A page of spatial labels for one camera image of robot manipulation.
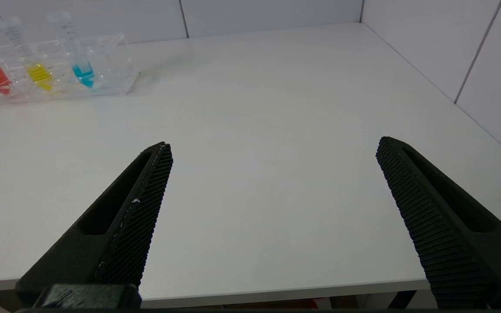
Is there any test tube with blue pigment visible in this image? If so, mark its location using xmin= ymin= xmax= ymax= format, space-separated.
xmin=47 ymin=12 xmax=96 ymax=89

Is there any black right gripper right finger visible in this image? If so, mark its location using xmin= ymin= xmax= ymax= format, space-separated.
xmin=376 ymin=136 xmax=501 ymax=309

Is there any clear plastic test tube rack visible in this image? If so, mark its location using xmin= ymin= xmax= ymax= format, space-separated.
xmin=0 ymin=33 xmax=140 ymax=106

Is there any test tube with yellow pigment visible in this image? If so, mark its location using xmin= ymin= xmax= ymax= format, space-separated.
xmin=0 ymin=17 xmax=54 ymax=92

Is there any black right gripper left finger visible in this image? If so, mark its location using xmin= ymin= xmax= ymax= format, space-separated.
xmin=16 ymin=141 xmax=174 ymax=309

